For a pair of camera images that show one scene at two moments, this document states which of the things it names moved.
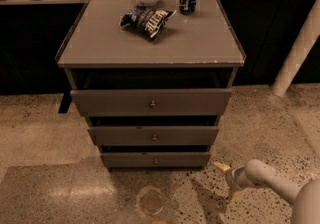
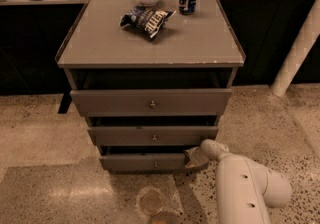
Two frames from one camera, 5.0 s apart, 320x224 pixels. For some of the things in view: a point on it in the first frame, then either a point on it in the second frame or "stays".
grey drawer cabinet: (150, 103) stays
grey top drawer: (151, 102) stays
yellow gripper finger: (221, 166) → (191, 152)
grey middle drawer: (112, 135) stays
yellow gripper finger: (231, 195) → (191, 165)
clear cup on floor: (151, 202) stays
